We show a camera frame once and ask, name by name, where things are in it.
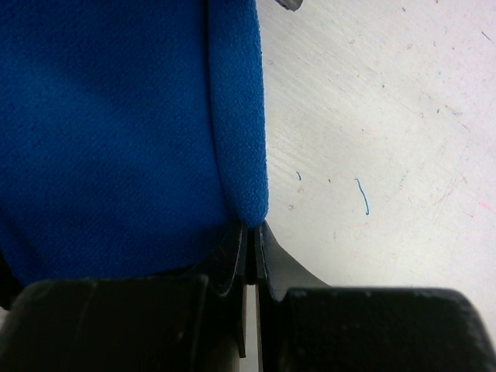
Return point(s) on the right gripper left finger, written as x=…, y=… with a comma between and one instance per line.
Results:
x=195, y=321

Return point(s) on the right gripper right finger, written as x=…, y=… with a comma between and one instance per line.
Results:
x=306, y=325

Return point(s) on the blue and grey towel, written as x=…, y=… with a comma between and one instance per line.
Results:
x=132, y=134

